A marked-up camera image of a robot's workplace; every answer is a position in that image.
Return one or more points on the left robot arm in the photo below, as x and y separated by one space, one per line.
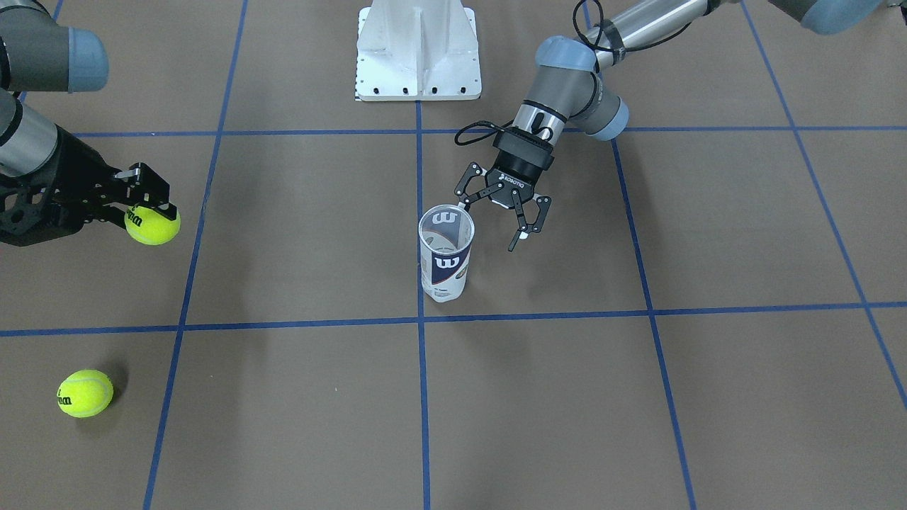
568 90

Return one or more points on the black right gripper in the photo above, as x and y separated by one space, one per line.
79 175

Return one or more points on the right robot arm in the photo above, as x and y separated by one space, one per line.
40 55

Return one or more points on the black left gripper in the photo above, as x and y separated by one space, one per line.
519 164

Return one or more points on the clear tennis ball can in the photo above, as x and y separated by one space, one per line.
445 234

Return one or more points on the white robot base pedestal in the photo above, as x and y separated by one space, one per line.
417 51

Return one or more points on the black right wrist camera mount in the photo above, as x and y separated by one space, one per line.
30 214

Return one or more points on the yellow tennis ball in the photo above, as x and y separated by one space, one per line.
85 393
148 227

